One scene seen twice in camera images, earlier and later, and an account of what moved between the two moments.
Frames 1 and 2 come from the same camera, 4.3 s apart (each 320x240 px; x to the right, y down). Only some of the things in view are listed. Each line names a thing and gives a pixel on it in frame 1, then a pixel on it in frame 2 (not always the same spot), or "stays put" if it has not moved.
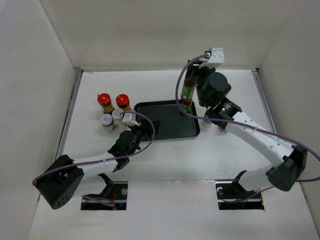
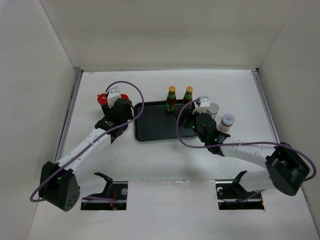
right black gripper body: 201,75 → 194,125
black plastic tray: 175,123 stays put
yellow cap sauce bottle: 187,93 → 171,102
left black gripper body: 138,134 → 107,110
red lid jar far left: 104,100 stays put
